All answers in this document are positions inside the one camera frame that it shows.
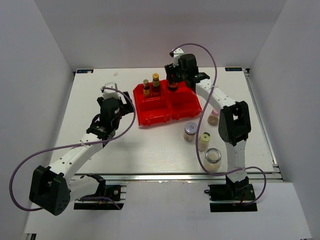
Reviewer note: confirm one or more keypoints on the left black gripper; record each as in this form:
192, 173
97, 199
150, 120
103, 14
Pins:
127, 107

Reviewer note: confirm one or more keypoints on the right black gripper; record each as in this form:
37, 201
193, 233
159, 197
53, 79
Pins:
170, 70

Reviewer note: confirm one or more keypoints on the red-lid chili sauce jar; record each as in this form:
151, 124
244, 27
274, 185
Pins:
173, 87

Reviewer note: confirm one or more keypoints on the yellow-cap sauce bottle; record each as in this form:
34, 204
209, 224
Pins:
156, 87

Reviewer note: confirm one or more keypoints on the small yellow-label dark bottle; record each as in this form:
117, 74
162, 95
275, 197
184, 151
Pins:
146, 88

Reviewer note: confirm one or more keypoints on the white-lid paste jar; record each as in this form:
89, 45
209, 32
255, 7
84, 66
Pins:
190, 130

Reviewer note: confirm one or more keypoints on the pink-lid spice shaker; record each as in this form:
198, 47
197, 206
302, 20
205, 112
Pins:
213, 118

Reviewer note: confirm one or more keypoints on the yellow-lid spice shaker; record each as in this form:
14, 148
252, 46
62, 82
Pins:
203, 141

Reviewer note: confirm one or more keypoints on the chrome-lid glass jar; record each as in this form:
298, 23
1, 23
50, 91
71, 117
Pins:
212, 160

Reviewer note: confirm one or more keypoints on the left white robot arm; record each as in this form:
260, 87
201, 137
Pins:
53, 187

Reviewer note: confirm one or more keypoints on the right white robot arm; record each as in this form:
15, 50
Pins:
234, 123

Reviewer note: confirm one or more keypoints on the red four-compartment plastic tray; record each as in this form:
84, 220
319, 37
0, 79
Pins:
174, 105

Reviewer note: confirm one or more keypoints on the left blue table label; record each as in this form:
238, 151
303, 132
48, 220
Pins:
84, 71

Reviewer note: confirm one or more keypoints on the blue table label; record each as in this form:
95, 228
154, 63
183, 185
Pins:
84, 71
233, 69

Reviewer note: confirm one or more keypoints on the right blue table label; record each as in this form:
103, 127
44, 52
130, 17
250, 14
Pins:
233, 69

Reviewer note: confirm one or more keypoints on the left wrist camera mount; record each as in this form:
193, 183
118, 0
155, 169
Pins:
108, 91

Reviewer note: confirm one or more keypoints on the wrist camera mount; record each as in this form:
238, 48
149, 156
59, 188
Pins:
108, 91
175, 54

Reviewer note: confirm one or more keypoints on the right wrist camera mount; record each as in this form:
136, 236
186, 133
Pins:
175, 54

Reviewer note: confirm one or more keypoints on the aluminium table front rail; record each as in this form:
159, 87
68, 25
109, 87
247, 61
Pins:
253, 176

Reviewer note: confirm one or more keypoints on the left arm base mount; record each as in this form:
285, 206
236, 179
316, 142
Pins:
93, 192

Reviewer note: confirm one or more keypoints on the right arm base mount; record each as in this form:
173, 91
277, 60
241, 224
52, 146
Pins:
222, 201

